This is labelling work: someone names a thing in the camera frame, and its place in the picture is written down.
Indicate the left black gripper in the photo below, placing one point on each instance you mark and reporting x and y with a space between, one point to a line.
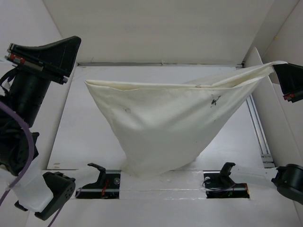
59 56

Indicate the cream pillowcase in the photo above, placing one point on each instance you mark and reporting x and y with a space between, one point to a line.
162 127

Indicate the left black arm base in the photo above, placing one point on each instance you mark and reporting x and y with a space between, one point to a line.
95 182

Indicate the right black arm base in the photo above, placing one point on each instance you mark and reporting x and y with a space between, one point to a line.
219 185

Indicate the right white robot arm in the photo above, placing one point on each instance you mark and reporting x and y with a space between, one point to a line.
289 178

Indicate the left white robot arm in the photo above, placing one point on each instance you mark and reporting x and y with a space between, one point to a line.
44 194

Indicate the aluminium rail right side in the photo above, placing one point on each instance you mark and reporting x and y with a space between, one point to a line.
261 138

